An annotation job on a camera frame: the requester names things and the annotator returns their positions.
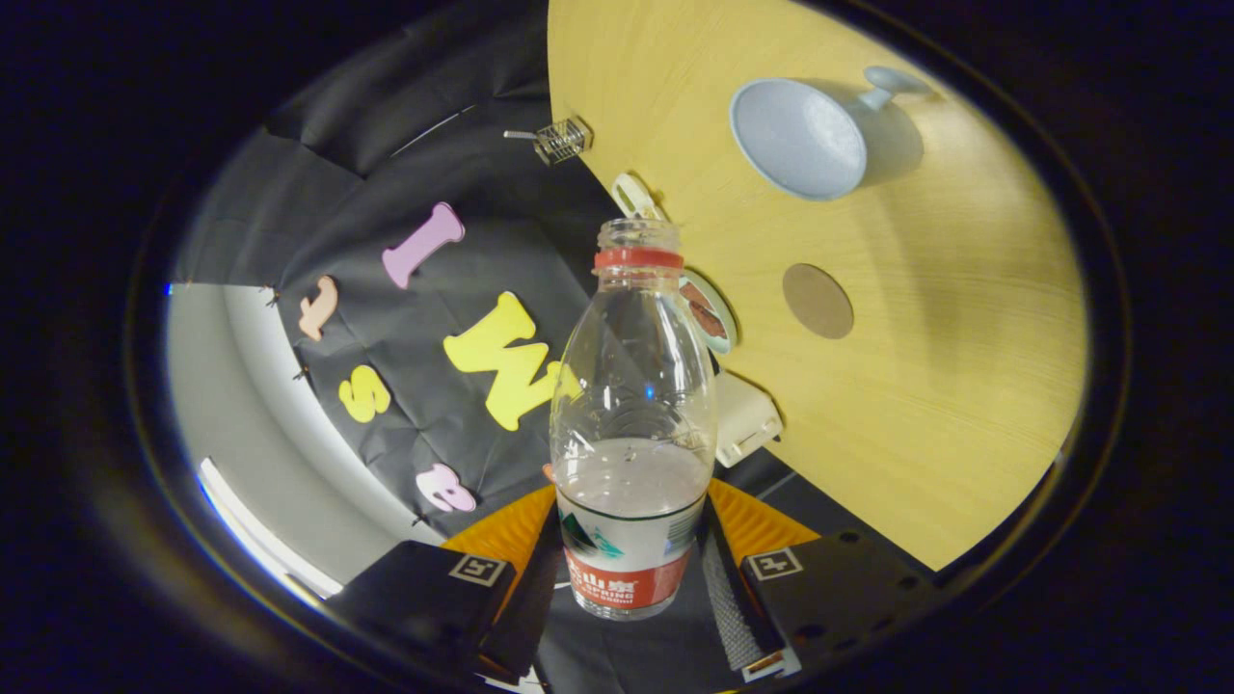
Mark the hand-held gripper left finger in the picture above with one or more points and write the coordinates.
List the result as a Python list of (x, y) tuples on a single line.
[(415, 598)]

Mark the pale green plate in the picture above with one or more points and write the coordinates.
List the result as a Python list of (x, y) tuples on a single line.
[(728, 328)]

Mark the round brown coaster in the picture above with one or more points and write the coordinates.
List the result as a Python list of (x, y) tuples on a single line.
[(818, 301)]

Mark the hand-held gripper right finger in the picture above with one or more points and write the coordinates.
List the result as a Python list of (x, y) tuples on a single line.
[(839, 588)]

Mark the large ceiling light panel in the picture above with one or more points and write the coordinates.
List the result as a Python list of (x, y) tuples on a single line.
[(260, 535)]

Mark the clear plastic juice bottle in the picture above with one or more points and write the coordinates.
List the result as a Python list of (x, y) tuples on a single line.
[(631, 434)]

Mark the white toaster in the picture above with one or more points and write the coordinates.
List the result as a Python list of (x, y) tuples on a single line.
[(747, 419)]

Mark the white cup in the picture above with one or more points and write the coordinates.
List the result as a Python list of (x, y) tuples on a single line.
[(800, 135)]

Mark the wooden table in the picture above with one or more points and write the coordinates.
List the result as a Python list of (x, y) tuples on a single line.
[(916, 405)]

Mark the white divided bean tray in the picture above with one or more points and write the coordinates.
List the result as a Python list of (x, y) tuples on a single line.
[(631, 198)]

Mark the brown meat slice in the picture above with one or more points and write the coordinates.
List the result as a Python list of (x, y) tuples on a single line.
[(709, 316)]

